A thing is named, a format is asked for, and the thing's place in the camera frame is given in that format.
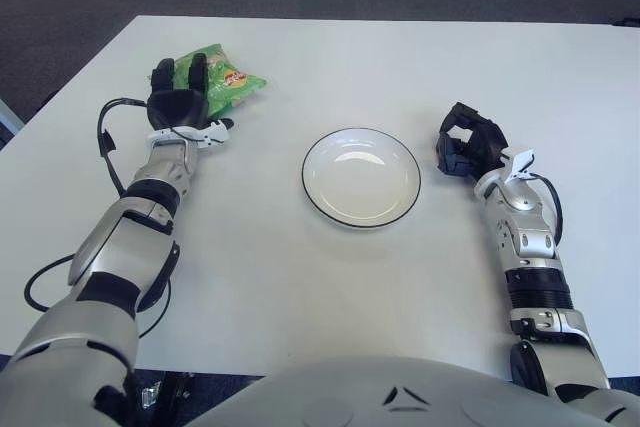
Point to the black chair base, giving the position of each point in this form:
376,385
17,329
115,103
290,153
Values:
627,21

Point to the white plate with black rim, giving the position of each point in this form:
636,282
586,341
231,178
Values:
360,182

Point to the green snack bag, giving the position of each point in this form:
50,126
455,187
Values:
225,87

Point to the grey robot torso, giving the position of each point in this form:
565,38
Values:
400,397

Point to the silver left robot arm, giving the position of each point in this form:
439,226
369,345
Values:
110,247

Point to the grey furniture edge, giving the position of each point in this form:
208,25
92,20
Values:
9,122

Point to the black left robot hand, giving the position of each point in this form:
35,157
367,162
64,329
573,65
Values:
177,107

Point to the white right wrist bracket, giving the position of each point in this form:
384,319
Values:
517,164

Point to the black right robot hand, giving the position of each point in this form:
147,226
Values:
480,142

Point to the silver metal table bracket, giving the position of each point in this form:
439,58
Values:
150,395

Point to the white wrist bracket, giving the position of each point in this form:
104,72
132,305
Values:
210,136
517,164

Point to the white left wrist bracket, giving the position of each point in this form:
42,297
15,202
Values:
210,136

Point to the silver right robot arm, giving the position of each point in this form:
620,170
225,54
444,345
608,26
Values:
535,242

